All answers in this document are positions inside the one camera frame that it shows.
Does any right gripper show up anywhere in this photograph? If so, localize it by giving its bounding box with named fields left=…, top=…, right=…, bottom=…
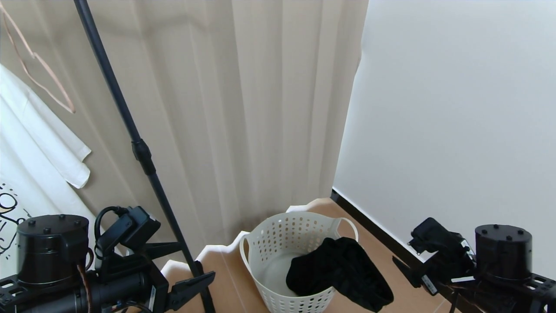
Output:
left=392, top=256, right=477, bottom=297

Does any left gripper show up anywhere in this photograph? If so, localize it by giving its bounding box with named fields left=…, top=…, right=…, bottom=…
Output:
left=75, top=241, right=217, bottom=313

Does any black garment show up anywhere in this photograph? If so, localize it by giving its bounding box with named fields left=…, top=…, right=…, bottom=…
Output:
left=285, top=237, right=394, bottom=313

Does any white printed t-shirt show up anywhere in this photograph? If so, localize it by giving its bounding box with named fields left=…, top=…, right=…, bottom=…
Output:
left=0, top=64, right=98, bottom=279

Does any white laundry basket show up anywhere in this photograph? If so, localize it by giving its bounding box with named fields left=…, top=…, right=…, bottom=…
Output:
left=239, top=212, right=359, bottom=313

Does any black clothes rack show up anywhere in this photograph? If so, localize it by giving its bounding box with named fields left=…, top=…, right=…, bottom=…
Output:
left=74, top=0, right=216, bottom=313

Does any pink clothes hanger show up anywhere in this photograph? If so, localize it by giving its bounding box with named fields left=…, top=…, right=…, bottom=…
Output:
left=0, top=2, right=76, bottom=114

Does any beige curtain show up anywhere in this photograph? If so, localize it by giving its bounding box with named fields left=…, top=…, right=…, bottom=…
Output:
left=0, top=0, right=369, bottom=261

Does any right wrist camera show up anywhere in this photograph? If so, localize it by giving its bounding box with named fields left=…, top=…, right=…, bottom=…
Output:
left=408, top=217, right=467, bottom=261

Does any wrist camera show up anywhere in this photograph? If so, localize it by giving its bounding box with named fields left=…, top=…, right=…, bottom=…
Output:
left=95, top=206, right=161, bottom=279
left=408, top=217, right=467, bottom=261

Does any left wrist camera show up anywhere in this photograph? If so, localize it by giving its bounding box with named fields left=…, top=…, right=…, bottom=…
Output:
left=95, top=206, right=161, bottom=279

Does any black cable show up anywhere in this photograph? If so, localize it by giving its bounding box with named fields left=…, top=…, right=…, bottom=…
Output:
left=94, top=206, right=131, bottom=250

